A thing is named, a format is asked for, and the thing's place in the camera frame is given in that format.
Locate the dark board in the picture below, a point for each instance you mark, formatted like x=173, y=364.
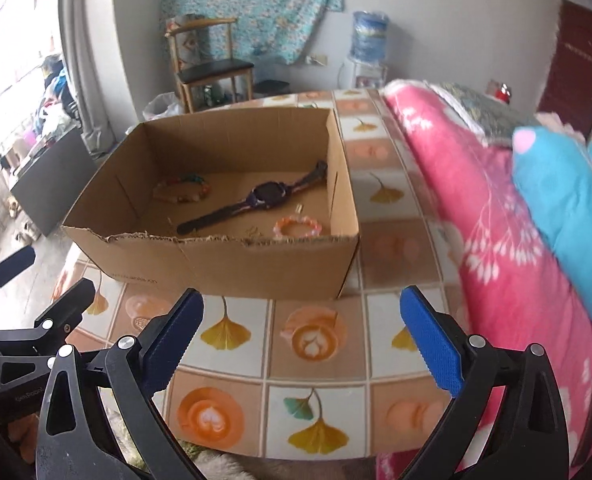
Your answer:
x=51, y=185

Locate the brown cardboard box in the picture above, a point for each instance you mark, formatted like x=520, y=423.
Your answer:
x=226, y=270

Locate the grey curtain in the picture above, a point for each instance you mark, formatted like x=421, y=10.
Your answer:
x=83, y=60

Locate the light blue pillow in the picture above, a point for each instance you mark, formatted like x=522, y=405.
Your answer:
x=565, y=210

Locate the leaf printed tablecloth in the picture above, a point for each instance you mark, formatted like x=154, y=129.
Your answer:
x=400, y=250

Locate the blue water bottle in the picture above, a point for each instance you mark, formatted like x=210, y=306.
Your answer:
x=369, y=35

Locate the white water dispenser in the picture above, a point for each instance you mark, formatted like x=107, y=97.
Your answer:
x=348, y=75

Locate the wall socket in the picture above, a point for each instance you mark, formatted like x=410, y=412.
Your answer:
x=316, y=60

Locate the red jar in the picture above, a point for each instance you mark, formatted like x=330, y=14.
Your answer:
x=500, y=92

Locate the pink floral blanket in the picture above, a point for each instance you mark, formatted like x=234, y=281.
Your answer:
x=500, y=260

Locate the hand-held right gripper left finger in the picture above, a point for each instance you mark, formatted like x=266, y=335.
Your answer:
x=176, y=340

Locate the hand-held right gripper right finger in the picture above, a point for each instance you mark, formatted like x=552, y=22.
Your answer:
x=433, y=345

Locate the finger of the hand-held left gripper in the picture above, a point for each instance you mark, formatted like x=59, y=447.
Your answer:
x=73, y=300
x=13, y=260

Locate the teal floral wall cloth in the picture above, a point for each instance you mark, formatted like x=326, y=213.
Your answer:
x=256, y=5

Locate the black purple wrist watch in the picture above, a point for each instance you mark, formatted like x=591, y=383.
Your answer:
x=266, y=195

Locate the white plastic bag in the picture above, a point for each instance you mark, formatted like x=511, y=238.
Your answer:
x=161, y=106

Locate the dark red door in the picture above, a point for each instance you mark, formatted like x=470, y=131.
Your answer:
x=580, y=70

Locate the white fleece garment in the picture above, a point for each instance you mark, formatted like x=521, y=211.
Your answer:
x=276, y=467

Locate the wooden chair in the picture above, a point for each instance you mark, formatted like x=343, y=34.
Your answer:
x=213, y=70

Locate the pile of clothes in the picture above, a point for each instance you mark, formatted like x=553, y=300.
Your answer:
x=56, y=85

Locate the grey pillow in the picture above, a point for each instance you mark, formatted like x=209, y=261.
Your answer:
x=490, y=115

